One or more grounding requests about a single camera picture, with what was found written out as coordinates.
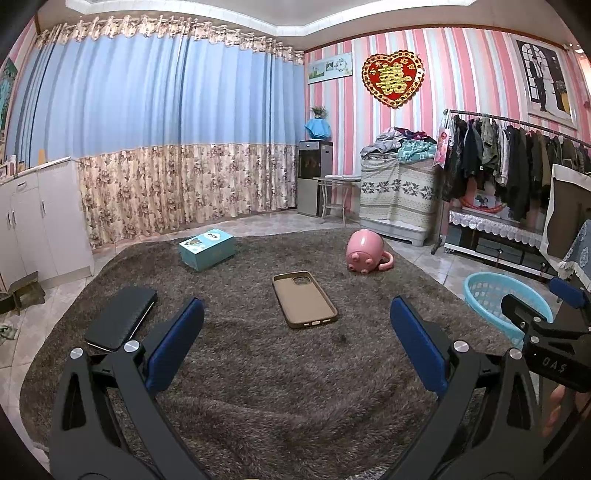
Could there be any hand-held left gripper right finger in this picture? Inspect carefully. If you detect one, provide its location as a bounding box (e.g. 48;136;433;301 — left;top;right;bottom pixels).
390;295;543;480

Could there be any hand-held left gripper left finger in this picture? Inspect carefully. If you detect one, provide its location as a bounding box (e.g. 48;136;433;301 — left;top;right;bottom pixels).
50;296;206;480

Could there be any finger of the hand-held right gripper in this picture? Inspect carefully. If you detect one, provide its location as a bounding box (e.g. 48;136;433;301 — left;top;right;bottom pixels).
549;277;589;308
501;293;555;340

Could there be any light blue plastic basket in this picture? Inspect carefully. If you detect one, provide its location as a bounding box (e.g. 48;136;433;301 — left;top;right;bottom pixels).
464;272;555;352

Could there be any person's right hand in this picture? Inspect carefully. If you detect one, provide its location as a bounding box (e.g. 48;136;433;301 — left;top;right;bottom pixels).
542;383;580;437

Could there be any blue fringed cloth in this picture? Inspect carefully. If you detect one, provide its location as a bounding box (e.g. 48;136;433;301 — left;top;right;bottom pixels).
558;226;591;278

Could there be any low dark stand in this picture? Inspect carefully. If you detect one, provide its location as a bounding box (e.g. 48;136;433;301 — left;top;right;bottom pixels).
443;208;561;278

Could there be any cloth-covered screen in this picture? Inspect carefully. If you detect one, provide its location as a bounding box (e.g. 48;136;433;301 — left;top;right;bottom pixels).
539;164;591;273

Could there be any white lace cloth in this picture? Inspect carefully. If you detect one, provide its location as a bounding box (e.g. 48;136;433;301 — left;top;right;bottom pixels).
449;209;550;247

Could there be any teal cardboard box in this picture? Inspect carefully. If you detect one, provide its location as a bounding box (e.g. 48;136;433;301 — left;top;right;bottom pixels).
178;227;236;272

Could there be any pink mug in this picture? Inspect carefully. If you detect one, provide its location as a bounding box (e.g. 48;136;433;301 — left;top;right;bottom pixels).
346;229;395;274

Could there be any tan phone case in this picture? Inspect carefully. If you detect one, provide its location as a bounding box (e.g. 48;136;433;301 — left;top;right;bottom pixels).
272;271;339;329

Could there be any row of hanging clothes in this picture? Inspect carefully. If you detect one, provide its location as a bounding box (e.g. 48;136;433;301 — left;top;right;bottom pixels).
443;114;591;222

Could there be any patterned cover cloth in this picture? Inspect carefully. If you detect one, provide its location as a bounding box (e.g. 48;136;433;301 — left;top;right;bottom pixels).
359;159;439;227

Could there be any small low stool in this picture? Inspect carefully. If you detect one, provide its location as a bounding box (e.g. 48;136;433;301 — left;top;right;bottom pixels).
0;272;46;315

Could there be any white cabinet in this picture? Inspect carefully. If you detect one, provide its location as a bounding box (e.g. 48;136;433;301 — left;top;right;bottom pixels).
0;157;95;287

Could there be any metal clothes rack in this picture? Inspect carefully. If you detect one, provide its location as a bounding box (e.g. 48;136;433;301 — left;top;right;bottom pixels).
429;108;591;256

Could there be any small metal table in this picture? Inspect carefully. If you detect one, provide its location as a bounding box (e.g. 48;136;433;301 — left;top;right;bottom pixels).
313;175;362;225

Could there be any pink floral bag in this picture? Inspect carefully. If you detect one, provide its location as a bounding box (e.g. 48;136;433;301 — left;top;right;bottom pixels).
433;115;453;167

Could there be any grey water dispenser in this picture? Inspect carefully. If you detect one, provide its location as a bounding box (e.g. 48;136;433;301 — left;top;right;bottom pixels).
296;141;334;217

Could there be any pile of folded clothes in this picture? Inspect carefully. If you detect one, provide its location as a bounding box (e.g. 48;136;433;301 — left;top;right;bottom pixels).
361;127;438;162

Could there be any blue floral curtain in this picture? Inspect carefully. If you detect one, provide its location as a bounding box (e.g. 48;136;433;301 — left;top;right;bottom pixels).
4;14;305;250

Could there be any red gold heart decoration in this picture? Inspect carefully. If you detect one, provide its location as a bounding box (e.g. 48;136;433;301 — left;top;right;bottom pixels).
361;52;426;109

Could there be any wall poster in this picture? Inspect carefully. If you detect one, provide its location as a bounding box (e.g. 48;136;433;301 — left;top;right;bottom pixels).
510;34;578;123

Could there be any landscape wall picture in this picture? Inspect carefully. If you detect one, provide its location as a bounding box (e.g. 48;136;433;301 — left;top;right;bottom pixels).
307;52;354;85

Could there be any green wall painting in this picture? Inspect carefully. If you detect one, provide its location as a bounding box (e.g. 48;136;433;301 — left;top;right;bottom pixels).
0;60;19;139

